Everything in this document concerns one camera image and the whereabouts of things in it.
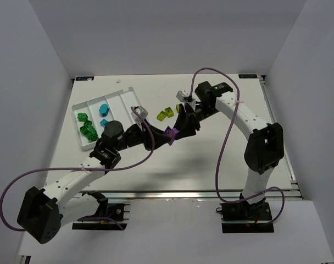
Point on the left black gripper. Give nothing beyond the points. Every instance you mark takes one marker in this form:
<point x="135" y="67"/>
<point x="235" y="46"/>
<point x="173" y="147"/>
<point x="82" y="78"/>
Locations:
<point x="149" y="136"/>

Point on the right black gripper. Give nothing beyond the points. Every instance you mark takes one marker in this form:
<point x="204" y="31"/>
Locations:
<point x="195" y="119"/>

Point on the white divided plastic tray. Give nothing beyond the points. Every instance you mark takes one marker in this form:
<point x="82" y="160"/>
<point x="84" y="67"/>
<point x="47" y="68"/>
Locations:
<point x="119" y="102"/>

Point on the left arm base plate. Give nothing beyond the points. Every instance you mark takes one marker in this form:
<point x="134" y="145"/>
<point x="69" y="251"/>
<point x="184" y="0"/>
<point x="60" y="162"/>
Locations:
<point x="115" y="217"/>

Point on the teal lego brick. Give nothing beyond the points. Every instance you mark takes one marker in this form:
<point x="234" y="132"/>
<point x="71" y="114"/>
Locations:
<point x="103" y="122"/>

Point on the blue label sticker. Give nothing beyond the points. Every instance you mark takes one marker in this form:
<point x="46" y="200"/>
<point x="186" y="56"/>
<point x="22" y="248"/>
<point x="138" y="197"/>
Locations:
<point x="247" y="76"/>
<point x="84" y="78"/>

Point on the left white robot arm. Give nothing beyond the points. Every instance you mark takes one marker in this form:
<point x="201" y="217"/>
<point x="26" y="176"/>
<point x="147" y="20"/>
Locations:
<point x="44" y="211"/>

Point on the green wedge lego brick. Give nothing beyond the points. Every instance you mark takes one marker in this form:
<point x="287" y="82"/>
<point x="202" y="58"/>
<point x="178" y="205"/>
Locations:
<point x="88" y="123"/>

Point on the blue rounded lego brick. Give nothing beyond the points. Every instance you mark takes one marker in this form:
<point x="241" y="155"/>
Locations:
<point x="104" y="110"/>

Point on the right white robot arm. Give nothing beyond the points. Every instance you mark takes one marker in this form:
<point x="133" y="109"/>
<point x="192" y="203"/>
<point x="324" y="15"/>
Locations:
<point x="264" y="148"/>

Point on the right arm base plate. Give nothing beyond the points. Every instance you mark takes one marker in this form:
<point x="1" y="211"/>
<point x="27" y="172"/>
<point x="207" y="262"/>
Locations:
<point x="234" y="221"/>

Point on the green square lego brick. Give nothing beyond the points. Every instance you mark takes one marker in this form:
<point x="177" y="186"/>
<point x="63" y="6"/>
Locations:
<point x="82" y="117"/>

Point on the blue label sticker right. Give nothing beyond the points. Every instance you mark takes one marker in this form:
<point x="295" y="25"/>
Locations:
<point x="247" y="76"/>

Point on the purple lego brick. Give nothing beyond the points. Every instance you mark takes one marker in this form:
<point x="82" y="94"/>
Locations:
<point x="171" y="133"/>

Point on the green long lego brick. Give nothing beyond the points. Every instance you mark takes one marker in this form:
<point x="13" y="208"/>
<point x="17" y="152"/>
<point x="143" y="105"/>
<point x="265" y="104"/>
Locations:
<point x="85" y="132"/>

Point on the green small lego brick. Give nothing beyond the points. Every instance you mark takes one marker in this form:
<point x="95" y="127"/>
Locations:
<point x="92" y="137"/>

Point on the blue label sticker left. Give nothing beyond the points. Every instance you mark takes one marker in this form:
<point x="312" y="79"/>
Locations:
<point x="84" y="78"/>

